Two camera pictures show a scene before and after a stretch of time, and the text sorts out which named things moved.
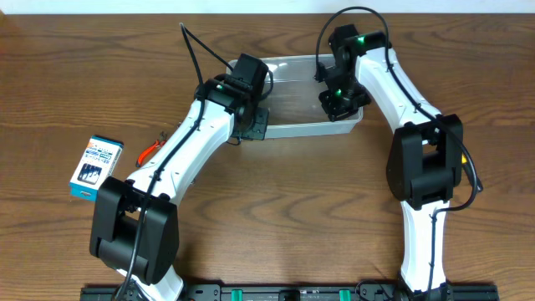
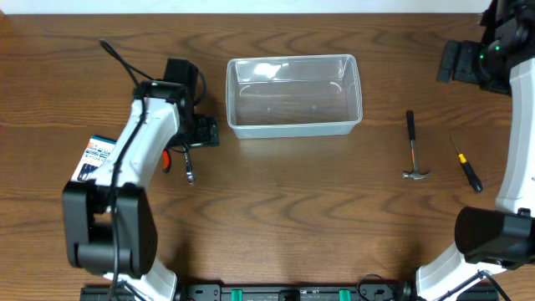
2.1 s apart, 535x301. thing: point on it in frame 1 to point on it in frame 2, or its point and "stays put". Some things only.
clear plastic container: (293, 101) stays put
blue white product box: (94, 165) stays put
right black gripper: (342, 107) to (449, 61)
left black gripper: (257, 125) to (205, 131)
